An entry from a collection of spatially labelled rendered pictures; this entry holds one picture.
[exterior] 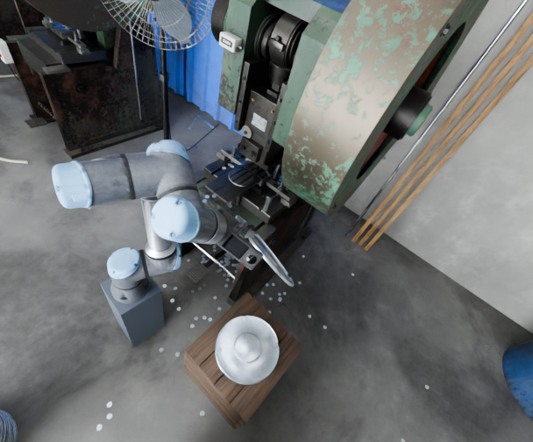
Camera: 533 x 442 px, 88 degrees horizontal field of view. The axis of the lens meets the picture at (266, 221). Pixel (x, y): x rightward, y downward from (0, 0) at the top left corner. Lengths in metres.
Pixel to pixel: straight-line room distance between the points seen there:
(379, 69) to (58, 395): 1.76
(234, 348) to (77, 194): 1.01
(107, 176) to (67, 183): 0.05
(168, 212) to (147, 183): 0.07
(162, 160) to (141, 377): 1.33
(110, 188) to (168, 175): 0.09
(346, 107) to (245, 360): 1.08
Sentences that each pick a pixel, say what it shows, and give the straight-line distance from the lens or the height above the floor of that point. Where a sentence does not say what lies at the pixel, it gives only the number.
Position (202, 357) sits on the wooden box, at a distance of 1.35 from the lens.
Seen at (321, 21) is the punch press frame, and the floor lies 1.47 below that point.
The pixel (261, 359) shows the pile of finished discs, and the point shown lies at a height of 0.36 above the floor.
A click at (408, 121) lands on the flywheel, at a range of 0.97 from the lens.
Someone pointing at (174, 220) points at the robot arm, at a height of 1.29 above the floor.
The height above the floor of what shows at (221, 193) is 0.78.
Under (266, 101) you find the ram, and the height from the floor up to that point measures 1.16.
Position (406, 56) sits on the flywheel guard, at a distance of 0.65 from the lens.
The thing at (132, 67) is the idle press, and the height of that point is 0.58.
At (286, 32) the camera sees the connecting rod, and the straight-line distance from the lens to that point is 1.09.
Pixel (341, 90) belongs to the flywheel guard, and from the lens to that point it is 0.66.
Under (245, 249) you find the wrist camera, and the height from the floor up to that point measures 1.14.
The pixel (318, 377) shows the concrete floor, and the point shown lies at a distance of 1.83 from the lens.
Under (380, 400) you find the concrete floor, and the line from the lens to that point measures 1.99.
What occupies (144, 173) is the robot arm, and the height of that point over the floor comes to 1.31.
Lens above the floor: 1.66
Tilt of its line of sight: 48 degrees down
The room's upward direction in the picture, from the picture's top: 20 degrees clockwise
